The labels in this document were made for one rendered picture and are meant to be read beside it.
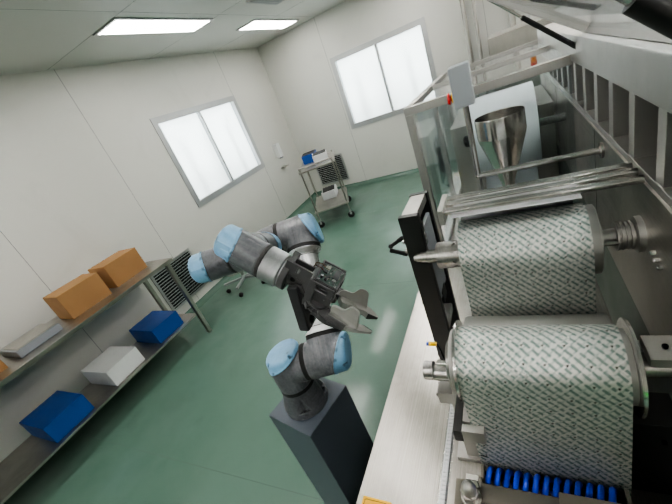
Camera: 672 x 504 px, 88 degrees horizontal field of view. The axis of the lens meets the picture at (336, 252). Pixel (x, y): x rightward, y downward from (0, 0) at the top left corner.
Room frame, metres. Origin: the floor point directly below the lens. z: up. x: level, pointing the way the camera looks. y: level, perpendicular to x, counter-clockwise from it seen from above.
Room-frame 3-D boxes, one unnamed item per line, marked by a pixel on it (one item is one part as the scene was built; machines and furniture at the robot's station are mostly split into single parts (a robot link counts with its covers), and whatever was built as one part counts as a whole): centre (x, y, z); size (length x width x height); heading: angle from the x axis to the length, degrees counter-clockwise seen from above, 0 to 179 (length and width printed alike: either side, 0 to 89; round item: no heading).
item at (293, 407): (0.89, 0.28, 0.95); 0.15 x 0.15 x 0.10
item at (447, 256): (0.71, -0.25, 1.33); 0.06 x 0.06 x 0.06; 58
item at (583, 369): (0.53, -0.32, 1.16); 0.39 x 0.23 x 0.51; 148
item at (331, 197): (5.34, -0.24, 0.51); 0.91 x 0.58 x 1.02; 172
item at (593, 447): (0.37, -0.21, 1.11); 0.23 x 0.01 x 0.18; 58
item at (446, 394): (0.53, -0.12, 1.05); 0.06 x 0.05 x 0.31; 58
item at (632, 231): (0.54, -0.52, 1.33); 0.07 x 0.07 x 0.07; 58
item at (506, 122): (1.04, -0.61, 1.50); 0.14 x 0.14 x 0.06
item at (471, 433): (0.42, -0.11, 1.13); 0.04 x 0.02 x 0.03; 58
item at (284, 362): (0.89, 0.27, 1.07); 0.13 x 0.12 x 0.14; 80
